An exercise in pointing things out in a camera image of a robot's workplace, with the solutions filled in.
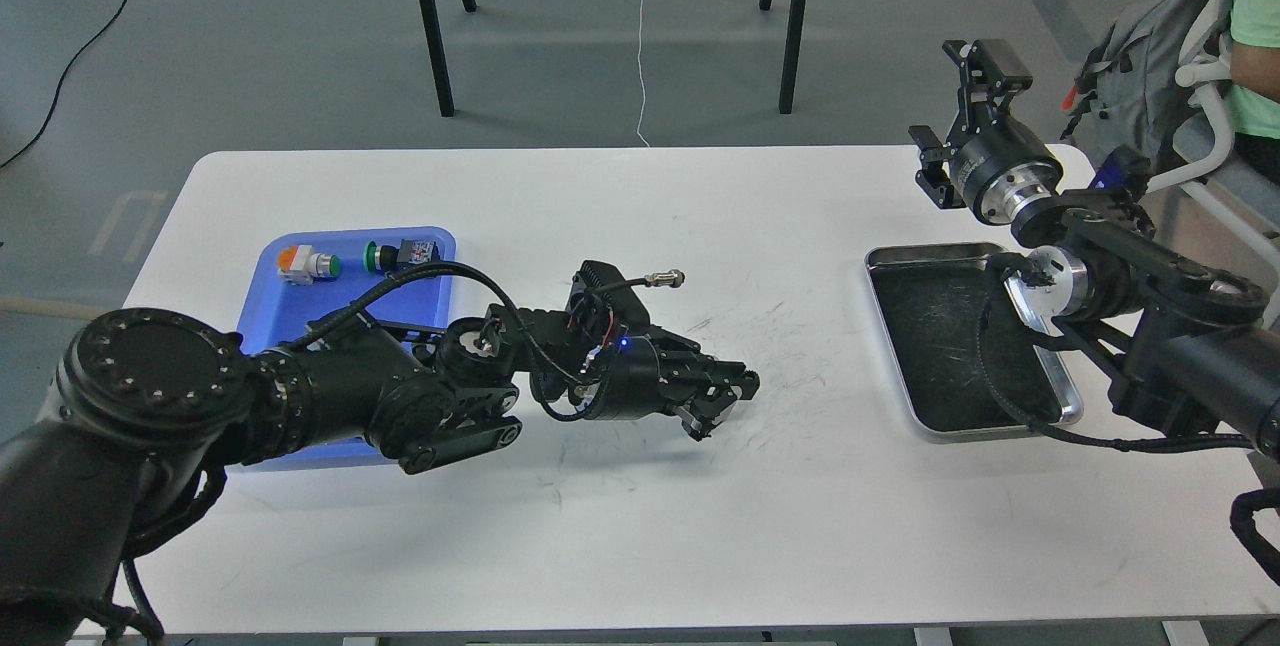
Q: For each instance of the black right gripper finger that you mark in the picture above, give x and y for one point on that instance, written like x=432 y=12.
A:
x=991 y=75
x=932 y=177

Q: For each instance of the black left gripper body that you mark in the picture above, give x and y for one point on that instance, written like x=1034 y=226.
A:
x=634 y=376

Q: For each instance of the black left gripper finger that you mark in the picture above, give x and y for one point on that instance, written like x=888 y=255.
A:
x=717 y=381
x=703 y=412

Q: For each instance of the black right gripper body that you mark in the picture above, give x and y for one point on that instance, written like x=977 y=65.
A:
x=1001 y=168

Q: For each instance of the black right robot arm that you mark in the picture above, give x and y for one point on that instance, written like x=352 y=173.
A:
x=1182 y=344

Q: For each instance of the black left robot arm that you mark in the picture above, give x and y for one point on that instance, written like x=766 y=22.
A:
x=148 y=408

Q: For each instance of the silver metal tray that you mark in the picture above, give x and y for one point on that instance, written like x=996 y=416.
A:
x=929 y=298

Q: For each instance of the grey backpack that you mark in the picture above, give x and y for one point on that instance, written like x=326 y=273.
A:
x=1125 y=94

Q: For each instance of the person in green shirt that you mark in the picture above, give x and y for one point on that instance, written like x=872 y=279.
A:
x=1252 y=100

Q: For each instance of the orange white push button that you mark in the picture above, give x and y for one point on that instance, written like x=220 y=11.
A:
x=302 y=264

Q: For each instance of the white chair frame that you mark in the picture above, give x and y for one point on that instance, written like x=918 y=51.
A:
x=1212 y=173

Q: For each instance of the green push button switch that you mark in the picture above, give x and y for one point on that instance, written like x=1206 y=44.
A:
x=383 y=260

